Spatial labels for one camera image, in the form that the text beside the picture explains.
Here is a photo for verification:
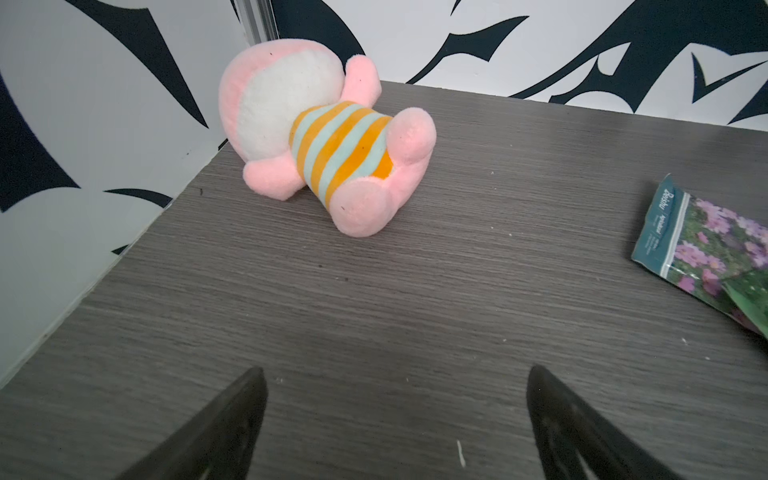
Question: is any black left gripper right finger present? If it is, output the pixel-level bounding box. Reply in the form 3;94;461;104
526;365;680;480

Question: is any pink striped plush toy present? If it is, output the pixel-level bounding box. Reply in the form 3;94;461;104
218;39;437;238

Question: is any pink flower seed packet teal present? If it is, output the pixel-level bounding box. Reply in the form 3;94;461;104
631;176;767;337

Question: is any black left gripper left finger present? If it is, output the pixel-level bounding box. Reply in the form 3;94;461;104
118;367;268;479

